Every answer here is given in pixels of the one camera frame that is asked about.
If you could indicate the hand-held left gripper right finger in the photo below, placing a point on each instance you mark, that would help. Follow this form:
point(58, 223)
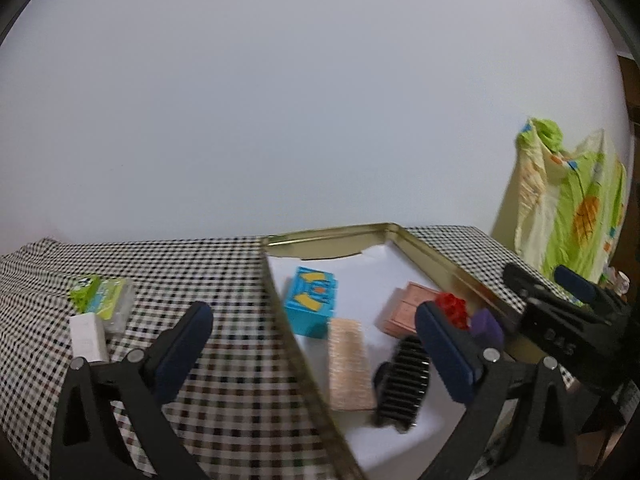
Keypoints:
point(442, 347)

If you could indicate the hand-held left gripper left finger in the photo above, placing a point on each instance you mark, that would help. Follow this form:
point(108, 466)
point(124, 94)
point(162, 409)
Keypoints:
point(182, 347)

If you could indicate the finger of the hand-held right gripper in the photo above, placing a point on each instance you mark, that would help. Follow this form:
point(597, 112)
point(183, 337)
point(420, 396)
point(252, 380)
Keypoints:
point(522, 280)
point(577, 282)

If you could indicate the red studded block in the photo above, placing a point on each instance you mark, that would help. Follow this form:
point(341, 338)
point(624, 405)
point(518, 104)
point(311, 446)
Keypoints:
point(452, 307)

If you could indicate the purple block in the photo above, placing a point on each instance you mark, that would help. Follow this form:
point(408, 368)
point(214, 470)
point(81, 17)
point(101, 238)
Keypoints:
point(486, 327)

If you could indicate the black ribbed comb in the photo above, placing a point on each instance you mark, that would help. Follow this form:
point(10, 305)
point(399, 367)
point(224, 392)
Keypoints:
point(402, 385)

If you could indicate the pink rectangular box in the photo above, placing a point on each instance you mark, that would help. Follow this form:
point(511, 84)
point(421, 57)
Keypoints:
point(400, 312)

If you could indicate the gold tin box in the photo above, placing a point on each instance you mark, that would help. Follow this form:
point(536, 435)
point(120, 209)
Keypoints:
point(450, 267)

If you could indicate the beige textured box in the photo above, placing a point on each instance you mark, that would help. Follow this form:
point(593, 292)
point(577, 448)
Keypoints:
point(350, 365)

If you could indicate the blue box with yellow print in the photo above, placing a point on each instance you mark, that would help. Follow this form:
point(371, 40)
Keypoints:
point(311, 302)

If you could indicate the green yellow printed blanket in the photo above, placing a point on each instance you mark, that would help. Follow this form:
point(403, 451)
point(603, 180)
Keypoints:
point(575, 210)

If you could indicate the black white checkered tablecloth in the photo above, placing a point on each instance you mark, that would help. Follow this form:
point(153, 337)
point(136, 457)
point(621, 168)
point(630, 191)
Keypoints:
point(200, 270)

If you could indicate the green blue tissue packet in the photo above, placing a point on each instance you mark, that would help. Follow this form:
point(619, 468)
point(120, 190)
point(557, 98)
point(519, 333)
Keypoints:
point(114, 302)

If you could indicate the white rectangular box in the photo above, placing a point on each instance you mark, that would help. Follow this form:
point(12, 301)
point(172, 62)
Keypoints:
point(89, 337)

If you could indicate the white paper liner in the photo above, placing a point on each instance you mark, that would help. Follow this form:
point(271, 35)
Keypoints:
point(370, 270)

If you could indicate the green dotted cube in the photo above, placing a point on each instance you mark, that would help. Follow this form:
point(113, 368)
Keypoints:
point(82, 290)

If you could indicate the brown wooden furniture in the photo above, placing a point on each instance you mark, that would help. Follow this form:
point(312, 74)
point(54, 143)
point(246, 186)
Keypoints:
point(631, 90)

